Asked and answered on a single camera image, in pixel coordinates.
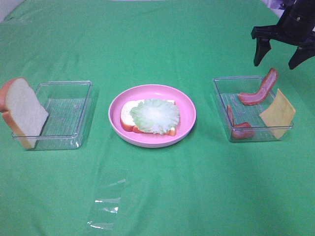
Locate yellow cheese slice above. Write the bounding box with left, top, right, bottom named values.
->
left=259, top=88, right=296, bottom=139

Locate green lettuce leaf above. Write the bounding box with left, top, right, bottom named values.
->
left=129, top=98, right=180, bottom=136

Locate green tablecloth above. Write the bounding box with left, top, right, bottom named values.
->
left=0, top=0, right=315, bottom=236

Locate clear right plastic container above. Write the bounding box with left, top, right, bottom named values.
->
left=213, top=76, right=293, bottom=142

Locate clear plastic film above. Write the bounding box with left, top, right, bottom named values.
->
left=84, top=169, right=127, bottom=236

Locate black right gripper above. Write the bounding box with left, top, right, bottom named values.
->
left=251, top=0, right=315, bottom=70

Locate pink round plate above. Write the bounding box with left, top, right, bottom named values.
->
left=108, top=84, right=196, bottom=148

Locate clear plastic container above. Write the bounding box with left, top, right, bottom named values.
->
left=213, top=76, right=293, bottom=142
left=12, top=81, right=97, bottom=150

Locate bread slice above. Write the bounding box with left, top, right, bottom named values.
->
left=120, top=99, right=176, bottom=133
left=0, top=77, right=49, bottom=149

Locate clear left plastic container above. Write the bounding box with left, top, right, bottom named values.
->
left=12, top=81, right=97, bottom=150

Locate bacon strip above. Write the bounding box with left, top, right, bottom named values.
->
left=226, top=105, right=254, bottom=139
left=238, top=68, right=279, bottom=105

